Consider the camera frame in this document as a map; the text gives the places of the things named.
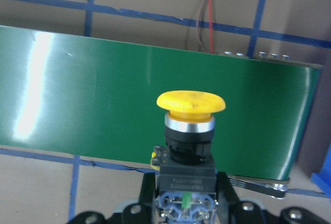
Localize right blue plastic bin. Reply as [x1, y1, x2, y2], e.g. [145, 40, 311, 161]
[311, 149, 331, 199]

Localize green conveyor belt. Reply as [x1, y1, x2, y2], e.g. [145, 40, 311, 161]
[1, 26, 321, 181]

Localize red and black wires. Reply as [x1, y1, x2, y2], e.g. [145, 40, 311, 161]
[196, 0, 215, 53]

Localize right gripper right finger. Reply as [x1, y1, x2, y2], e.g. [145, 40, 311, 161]
[216, 172, 328, 223]

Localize yellow mushroom push button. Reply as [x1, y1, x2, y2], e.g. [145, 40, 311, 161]
[150, 90, 226, 223]

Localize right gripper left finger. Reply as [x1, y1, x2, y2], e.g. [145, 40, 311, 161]
[68, 173, 156, 223]

